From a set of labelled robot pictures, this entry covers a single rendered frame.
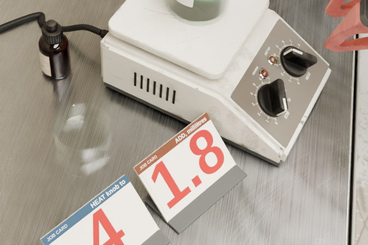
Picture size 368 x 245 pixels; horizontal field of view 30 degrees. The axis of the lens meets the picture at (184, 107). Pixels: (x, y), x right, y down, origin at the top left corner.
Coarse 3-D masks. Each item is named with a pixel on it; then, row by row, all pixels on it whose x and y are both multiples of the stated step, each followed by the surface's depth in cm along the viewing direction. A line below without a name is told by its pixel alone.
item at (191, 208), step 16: (224, 144) 64; (224, 176) 64; (240, 176) 64; (208, 192) 63; (224, 192) 63; (160, 208) 60; (176, 208) 61; (192, 208) 62; (208, 208) 62; (176, 224) 60
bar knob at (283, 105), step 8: (280, 80) 63; (264, 88) 64; (272, 88) 63; (280, 88) 63; (264, 96) 63; (272, 96) 63; (280, 96) 62; (264, 104) 63; (272, 104) 63; (280, 104) 62; (264, 112) 63; (272, 112) 63; (280, 112) 63
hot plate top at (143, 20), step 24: (144, 0) 65; (240, 0) 66; (264, 0) 66; (120, 24) 63; (144, 24) 63; (168, 24) 64; (216, 24) 64; (240, 24) 64; (144, 48) 62; (168, 48) 62; (192, 48) 62; (216, 48) 62; (240, 48) 63; (216, 72) 60
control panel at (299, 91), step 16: (272, 32) 67; (288, 32) 68; (272, 48) 66; (304, 48) 69; (256, 64) 65; (272, 64) 66; (320, 64) 69; (240, 80) 63; (256, 80) 64; (272, 80) 65; (288, 80) 66; (304, 80) 67; (320, 80) 68; (240, 96) 62; (256, 96) 63; (288, 96) 65; (304, 96) 67; (256, 112) 63; (288, 112) 65; (304, 112) 66; (272, 128) 63; (288, 128) 64
